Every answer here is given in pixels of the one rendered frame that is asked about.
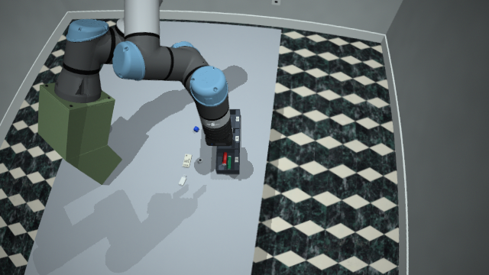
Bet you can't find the white usb stick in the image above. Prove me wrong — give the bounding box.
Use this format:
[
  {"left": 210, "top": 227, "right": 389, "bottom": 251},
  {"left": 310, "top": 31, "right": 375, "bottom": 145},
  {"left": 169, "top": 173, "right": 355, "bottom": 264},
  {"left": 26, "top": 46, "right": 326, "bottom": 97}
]
[{"left": 179, "top": 174, "right": 186, "bottom": 186}]

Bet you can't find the green aa battery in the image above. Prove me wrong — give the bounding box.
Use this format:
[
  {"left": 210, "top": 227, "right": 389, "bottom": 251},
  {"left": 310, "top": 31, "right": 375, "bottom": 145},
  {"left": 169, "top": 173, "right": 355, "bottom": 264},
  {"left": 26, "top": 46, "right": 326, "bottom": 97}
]
[{"left": 227, "top": 156, "right": 232, "bottom": 170}]

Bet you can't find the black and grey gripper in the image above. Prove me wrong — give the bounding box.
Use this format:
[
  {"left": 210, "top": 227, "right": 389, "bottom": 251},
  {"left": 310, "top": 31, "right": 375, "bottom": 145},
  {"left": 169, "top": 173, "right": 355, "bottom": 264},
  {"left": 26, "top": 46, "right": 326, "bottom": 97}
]
[{"left": 199, "top": 109, "right": 233, "bottom": 146}]

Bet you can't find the dark grey rack of three bins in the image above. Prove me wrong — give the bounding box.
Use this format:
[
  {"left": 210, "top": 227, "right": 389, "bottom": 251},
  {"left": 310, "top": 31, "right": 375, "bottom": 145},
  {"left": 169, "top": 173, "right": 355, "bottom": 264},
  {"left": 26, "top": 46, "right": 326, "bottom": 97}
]
[{"left": 215, "top": 109, "right": 241, "bottom": 174}]

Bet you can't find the white domino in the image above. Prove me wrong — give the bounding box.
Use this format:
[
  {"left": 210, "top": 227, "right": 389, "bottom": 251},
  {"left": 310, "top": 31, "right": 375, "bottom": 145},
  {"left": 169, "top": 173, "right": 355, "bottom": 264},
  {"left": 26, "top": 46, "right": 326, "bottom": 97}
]
[{"left": 183, "top": 154, "right": 192, "bottom": 167}]

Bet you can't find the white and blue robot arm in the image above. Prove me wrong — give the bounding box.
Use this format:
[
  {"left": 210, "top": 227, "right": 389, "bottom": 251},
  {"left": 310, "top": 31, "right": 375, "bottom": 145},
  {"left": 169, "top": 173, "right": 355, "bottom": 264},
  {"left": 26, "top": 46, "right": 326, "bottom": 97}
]
[{"left": 54, "top": 0, "right": 229, "bottom": 121}]

